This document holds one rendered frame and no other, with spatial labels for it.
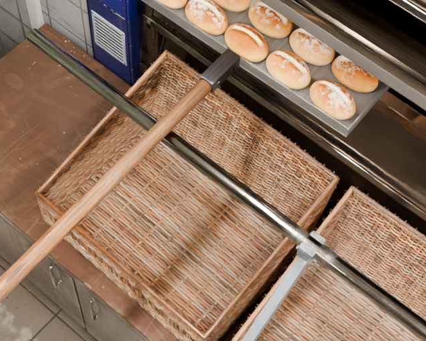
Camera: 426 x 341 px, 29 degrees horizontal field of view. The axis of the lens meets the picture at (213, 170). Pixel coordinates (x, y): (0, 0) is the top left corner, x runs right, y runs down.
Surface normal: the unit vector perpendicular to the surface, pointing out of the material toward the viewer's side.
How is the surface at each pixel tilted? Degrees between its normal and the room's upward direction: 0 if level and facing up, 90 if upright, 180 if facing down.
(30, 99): 0
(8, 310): 0
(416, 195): 70
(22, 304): 0
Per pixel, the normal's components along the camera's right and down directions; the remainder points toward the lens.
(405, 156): -0.58, 0.44
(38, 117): 0.04, -0.49
